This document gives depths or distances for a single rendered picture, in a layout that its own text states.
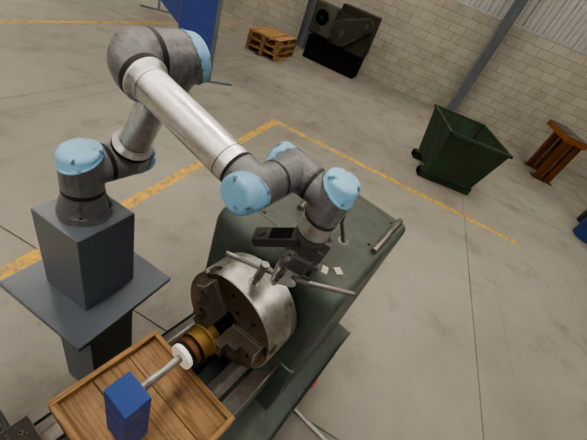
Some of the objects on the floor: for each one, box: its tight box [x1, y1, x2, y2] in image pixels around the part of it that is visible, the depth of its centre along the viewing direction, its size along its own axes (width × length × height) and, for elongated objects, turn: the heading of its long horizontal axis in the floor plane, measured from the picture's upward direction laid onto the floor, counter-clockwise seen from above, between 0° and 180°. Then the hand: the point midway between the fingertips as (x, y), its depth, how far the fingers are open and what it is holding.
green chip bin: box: [411, 104, 513, 196], centre depth 515 cm, size 134×94×85 cm
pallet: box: [245, 26, 298, 62], centre depth 786 cm, size 125×86×44 cm
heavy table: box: [523, 119, 587, 186], centre depth 743 cm, size 161×44×100 cm, turn 135°
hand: (272, 279), depth 82 cm, fingers closed
